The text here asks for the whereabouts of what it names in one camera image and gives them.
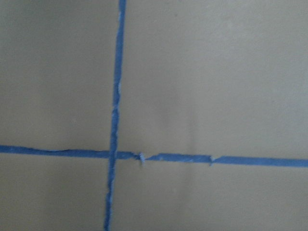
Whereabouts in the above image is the brown paper table cover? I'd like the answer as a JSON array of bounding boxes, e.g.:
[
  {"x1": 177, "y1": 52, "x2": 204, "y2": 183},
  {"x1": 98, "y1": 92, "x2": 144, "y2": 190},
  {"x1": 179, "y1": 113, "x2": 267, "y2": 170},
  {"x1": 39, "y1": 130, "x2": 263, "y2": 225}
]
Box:
[{"x1": 0, "y1": 0, "x2": 308, "y2": 231}]

